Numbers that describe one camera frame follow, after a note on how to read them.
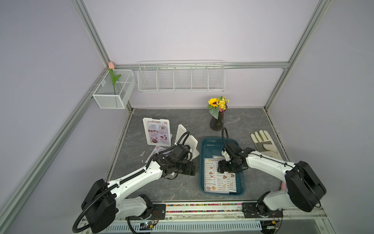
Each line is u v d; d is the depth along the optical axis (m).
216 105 0.89
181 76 0.99
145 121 0.88
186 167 0.70
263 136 1.02
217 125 1.02
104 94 0.78
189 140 0.77
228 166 0.76
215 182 0.83
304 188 0.43
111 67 0.89
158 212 0.74
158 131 0.91
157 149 0.98
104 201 0.40
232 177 0.85
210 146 0.97
